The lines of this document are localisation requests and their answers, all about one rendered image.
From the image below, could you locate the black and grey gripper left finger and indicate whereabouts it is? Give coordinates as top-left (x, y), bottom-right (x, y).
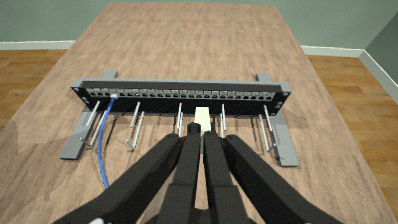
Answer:
top-left (52, 107), bottom-right (202, 224)

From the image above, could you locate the blue patch cable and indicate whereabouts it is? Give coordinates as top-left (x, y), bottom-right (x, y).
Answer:
top-left (98, 103), bottom-right (113, 188)

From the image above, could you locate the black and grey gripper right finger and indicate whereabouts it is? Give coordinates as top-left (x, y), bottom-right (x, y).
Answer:
top-left (202, 107), bottom-right (344, 224)

